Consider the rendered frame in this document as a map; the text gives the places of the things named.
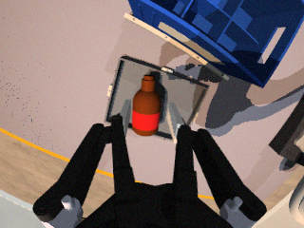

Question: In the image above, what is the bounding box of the brown bottle with red label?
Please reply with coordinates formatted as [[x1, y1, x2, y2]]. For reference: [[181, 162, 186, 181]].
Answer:
[[132, 74, 162, 137]]

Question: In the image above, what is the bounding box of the blue divided crate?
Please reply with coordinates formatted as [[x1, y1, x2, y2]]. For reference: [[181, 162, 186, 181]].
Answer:
[[128, 0, 304, 88]]

